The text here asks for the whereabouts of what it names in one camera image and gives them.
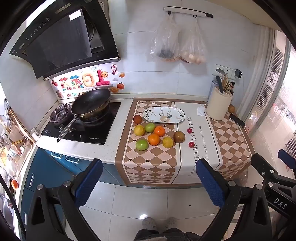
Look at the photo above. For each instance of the small brown fruit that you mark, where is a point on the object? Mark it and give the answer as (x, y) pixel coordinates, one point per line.
(231, 108)

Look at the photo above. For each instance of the black charger plug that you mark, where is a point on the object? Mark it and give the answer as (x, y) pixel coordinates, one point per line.
(238, 73)

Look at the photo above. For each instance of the checkered brown table mat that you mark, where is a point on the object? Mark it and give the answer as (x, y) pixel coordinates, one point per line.
(208, 139)

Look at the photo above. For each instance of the patterned oval plate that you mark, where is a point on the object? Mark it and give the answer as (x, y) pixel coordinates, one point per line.
(161, 113)

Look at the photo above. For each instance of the person's grey slipper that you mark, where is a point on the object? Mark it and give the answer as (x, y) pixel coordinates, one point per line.
(171, 222)
(149, 223)

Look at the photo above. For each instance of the black wok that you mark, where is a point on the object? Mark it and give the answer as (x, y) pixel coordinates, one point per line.
(91, 102)

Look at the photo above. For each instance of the window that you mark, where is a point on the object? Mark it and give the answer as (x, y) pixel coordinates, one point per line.
(272, 92)

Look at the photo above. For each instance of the orange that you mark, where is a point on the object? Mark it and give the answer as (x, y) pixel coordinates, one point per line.
(154, 139)
(159, 131)

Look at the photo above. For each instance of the brown pear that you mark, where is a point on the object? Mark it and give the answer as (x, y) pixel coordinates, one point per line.
(179, 136)

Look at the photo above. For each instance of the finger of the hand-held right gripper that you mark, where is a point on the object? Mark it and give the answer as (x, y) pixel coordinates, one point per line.
(286, 157)
(261, 163)

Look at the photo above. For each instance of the black range hood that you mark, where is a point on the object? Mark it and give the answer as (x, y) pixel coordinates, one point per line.
(57, 39)

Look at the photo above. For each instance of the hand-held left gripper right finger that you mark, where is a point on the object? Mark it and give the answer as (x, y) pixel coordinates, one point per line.
(209, 183)

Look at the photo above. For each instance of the colourful letter wall sticker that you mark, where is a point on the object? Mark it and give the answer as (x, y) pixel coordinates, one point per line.
(81, 81)

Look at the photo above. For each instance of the black smartphone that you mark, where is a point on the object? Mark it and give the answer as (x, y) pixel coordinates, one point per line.
(237, 120)

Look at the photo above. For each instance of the cream utensil holder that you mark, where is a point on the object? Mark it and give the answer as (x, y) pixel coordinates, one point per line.
(217, 106)

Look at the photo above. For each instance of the tangerine wall sticker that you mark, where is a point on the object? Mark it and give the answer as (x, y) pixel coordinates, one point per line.
(120, 86)

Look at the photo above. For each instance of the white cup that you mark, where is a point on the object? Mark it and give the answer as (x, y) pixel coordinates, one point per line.
(35, 134)

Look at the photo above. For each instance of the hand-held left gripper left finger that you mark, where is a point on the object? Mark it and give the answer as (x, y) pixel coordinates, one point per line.
(89, 183)

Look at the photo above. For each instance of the wooden chopsticks bundle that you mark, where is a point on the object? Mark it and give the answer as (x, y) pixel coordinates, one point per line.
(226, 84)

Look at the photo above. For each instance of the plastic bag of eggs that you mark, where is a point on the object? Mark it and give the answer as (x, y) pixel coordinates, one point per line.
(193, 46)

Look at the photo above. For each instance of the small orange ornament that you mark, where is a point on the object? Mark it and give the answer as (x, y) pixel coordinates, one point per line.
(14, 184)

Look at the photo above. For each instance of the white wall hook rail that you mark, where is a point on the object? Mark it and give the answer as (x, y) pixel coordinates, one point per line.
(185, 10)

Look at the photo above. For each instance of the clear plastic bag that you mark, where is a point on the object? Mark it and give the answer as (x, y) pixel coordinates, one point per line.
(165, 39)

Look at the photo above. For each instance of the white wall socket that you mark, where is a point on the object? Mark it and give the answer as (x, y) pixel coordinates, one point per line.
(227, 69)

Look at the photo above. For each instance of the white tissue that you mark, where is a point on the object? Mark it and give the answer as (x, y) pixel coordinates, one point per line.
(200, 110)

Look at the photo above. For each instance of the black gas stove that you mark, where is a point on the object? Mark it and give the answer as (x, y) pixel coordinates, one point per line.
(97, 132)

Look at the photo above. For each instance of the green apple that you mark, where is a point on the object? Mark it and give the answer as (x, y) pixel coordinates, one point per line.
(141, 145)
(149, 127)

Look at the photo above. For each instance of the yellow citrus fruit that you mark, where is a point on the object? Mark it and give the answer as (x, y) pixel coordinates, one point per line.
(167, 142)
(139, 130)

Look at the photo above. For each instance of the person's dark trousers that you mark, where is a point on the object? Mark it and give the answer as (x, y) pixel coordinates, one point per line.
(166, 235)

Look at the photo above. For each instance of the red seal wall sticker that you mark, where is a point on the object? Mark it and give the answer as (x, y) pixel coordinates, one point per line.
(114, 68)

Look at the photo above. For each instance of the dark red fruit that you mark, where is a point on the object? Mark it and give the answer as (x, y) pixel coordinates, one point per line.
(137, 118)

